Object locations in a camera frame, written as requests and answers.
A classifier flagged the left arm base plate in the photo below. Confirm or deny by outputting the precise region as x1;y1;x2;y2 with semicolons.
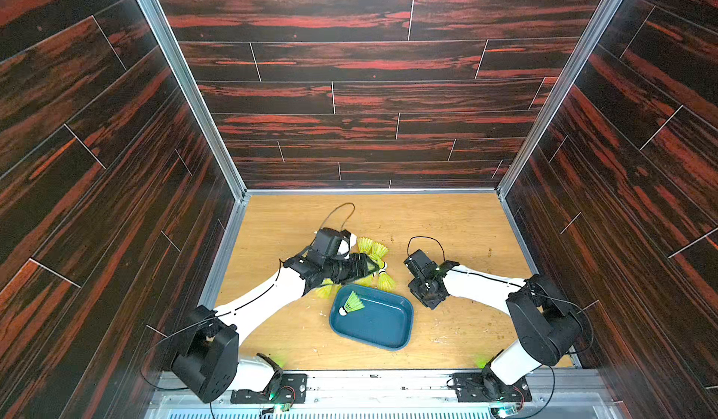
230;372;309;405

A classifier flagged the yellow shuttlecock six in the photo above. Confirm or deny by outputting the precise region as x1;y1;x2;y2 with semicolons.
353;274;376;287

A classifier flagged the yellow shuttlecock five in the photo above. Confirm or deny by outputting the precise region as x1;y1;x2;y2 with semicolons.
370;242;389;260

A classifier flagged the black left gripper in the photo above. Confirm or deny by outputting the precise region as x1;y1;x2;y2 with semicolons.
320;251;379;284

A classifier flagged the teal plastic storage tray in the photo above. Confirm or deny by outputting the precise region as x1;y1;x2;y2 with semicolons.
329;284;414;352

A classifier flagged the yellow shuttlecock three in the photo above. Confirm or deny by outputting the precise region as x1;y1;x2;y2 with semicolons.
313;279;336;299

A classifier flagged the yellow shuttlecock seven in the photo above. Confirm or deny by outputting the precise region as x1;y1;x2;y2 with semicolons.
370;256;387;270

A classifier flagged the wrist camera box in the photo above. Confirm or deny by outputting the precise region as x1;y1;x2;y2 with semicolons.
404;250;439;282
309;227;358;261

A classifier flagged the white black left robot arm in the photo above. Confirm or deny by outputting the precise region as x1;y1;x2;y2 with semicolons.
170;253;383;403

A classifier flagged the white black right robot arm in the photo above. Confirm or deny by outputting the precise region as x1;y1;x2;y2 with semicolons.
404;257;591;400

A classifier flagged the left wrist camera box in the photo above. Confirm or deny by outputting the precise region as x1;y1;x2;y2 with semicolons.
309;227;358;261

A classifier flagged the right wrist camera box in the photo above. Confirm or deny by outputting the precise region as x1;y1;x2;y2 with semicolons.
404;250;439;282

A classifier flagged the yellow shuttlecock one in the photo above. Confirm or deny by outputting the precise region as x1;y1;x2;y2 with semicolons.
338;291;365;316

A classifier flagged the yellow shuttlecock two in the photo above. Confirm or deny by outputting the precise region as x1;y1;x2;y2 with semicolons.
377;269;396;292

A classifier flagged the yellow shuttlecock four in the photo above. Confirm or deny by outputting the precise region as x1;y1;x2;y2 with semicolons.
357;237;374;254

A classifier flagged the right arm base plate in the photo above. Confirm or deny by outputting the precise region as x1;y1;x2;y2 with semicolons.
447;371;532;403

